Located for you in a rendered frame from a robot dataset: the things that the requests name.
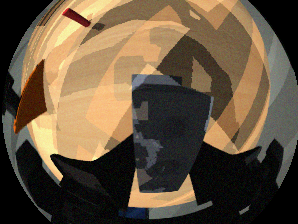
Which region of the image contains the dark red peg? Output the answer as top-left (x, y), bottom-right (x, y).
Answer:
top-left (61, 8), bottom-right (90, 27)

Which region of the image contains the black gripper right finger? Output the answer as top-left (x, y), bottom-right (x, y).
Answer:
top-left (189, 141), bottom-right (262, 205)

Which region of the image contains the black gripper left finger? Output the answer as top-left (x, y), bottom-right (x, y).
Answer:
top-left (49, 133), bottom-right (136, 212)

